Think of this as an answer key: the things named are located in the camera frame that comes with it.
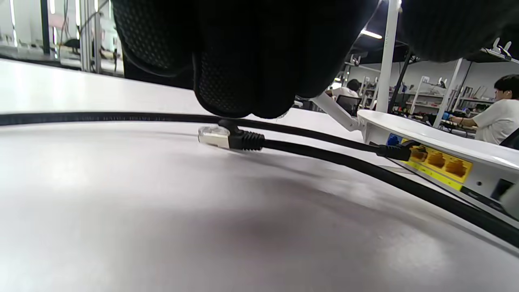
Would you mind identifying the person's left hand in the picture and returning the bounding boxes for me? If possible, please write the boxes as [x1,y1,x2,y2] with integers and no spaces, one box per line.
[110,0,519,119]

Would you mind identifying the black ethernet cable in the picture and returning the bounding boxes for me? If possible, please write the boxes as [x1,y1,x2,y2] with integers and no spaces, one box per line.
[0,112,519,248]

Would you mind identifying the white router with antennas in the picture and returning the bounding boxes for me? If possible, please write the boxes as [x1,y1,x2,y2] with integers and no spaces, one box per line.
[310,0,519,221]

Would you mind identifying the black mesh chair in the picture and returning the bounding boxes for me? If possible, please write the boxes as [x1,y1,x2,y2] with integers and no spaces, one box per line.
[336,95,362,117]

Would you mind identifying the white storage shelf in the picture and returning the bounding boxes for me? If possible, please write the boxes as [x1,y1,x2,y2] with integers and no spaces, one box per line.
[403,75,448,116]

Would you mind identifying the silver metal frame posts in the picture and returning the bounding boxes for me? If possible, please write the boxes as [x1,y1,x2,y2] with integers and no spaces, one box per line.
[79,0,103,74]

